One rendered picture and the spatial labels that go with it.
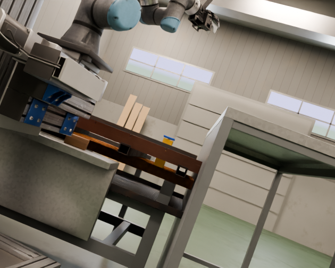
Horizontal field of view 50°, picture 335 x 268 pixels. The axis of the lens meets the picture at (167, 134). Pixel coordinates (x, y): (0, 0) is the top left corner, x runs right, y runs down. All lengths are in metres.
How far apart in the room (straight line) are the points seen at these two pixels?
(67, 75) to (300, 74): 8.79
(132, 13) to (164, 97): 8.37
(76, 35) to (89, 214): 0.80
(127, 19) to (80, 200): 0.85
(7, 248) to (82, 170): 0.44
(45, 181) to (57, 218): 0.18
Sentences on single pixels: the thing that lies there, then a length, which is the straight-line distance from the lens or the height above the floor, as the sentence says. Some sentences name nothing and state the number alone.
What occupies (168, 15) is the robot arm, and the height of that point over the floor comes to 1.33.
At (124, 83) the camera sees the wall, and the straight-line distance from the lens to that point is 10.07.
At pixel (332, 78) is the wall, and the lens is 9.72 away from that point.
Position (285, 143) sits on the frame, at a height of 1.00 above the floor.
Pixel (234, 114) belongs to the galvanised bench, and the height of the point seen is 1.03.
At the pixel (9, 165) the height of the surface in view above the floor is 0.49.
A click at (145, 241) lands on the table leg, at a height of 0.38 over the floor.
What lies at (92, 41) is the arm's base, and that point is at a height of 1.08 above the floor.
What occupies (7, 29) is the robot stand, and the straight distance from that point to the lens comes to 1.05.
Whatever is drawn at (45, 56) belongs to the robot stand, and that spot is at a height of 0.93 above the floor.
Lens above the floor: 0.80
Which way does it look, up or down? 3 degrees up
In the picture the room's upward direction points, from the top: 21 degrees clockwise
